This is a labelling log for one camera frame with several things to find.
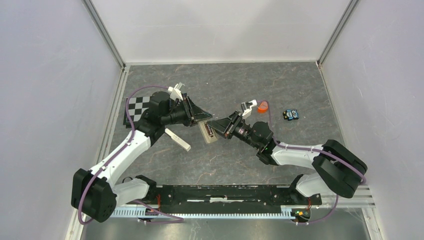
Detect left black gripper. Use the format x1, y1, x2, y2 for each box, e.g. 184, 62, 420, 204
161, 95, 212, 127

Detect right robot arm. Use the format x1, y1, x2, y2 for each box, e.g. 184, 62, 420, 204
207, 111, 368, 204

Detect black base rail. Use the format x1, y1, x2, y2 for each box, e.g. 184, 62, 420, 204
141, 184, 322, 214

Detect white slotted cable duct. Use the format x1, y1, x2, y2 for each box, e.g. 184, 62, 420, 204
110, 204, 310, 220

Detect orange semicircular piece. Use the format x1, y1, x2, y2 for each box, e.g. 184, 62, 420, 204
257, 100, 269, 114

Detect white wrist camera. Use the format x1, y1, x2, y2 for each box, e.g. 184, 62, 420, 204
167, 82, 184, 102
240, 99, 258, 119

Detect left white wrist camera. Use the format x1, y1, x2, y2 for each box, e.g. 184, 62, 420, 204
167, 82, 184, 102

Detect black white checkerboard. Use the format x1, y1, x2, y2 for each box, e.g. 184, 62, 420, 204
128, 96, 150, 123

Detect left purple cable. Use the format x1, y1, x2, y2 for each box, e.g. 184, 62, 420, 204
77, 85, 173, 226

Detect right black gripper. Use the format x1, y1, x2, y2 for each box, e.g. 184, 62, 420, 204
206, 111, 260, 150

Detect white rectangular block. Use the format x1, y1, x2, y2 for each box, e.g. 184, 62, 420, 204
165, 128, 191, 152

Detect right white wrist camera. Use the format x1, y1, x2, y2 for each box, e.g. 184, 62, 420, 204
240, 99, 258, 119

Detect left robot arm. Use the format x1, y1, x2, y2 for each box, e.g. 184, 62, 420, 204
70, 91, 212, 225

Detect blue owl toy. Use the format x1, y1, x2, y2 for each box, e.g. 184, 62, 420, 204
282, 109, 299, 121

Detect beige remote control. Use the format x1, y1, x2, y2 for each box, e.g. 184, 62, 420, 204
198, 120, 218, 144

